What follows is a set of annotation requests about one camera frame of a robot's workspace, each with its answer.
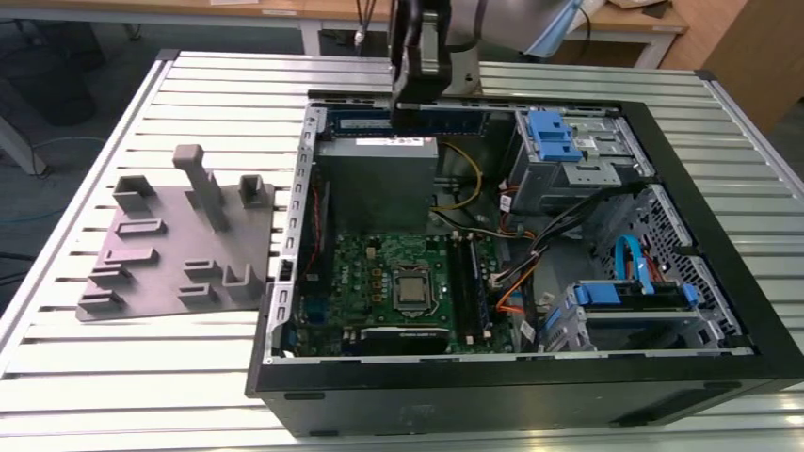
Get blue RAM stick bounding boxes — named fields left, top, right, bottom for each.
left=326, top=109, right=489, bottom=137

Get black RAM slot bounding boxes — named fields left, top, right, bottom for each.
left=457, top=234, right=478, bottom=344
left=468, top=234, right=489, bottom=340
left=448, top=233, right=470, bottom=345

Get grey power supply unit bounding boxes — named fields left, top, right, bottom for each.
left=313, top=134, right=441, bottom=234

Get grey metal drive cage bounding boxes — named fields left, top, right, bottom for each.
left=510, top=110, right=654, bottom=218

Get green motherboard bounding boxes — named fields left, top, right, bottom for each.
left=293, top=230, right=522, bottom=357

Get CPU socket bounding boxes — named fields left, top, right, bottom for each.
left=388, top=263, right=440, bottom=319

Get silver CPU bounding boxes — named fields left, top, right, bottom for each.
left=392, top=272, right=432, bottom=307

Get grey parts rack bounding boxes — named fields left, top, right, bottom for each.
left=74, top=143, right=281, bottom=326

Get black graphics card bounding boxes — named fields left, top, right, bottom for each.
left=357, top=327, right=453, bottom=354

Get brown wooden cabinet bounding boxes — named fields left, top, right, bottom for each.
left=658, top=0, right=804, bottom=137

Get blue disk carrier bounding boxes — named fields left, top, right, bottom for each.
left=574, top=280, right=698, bottom=315

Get grey metal disk bay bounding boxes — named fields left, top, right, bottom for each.
left=564, top=277, right=742, bottom=354

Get black PC case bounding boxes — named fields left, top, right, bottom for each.
left=244, top=89, right=793, bottom=439

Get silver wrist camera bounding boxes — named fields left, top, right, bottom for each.
left=418, top=9, right=452, bottom=76

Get black hanging cable with plug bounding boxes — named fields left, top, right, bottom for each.
left=352, top=0, right=378, bottom=47

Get yellow wire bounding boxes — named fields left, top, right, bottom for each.
left=436, top=140, right=485, bottom=211

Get blue plastic bay bracket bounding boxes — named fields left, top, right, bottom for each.
left=526, top=110, right=582, bottom=161

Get grey black power wires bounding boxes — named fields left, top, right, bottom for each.
left=429, top=209, right=504, bottom=236

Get wooden desk with white frame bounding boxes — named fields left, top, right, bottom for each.
left=0, top=0, right=689, bottom=72

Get black wire bundle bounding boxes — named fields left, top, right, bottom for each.
left=492, top=186, right=648, bottom=288

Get orange yellow red wires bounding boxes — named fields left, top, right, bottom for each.
left=494, top=282, right=534, bottom=315

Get blue flat data cable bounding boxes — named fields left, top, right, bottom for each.
left=614, top=234, right=658, bottom=296

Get blue plastic bay rail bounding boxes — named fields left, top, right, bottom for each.
left=542, top=308, right=566, bottom=352

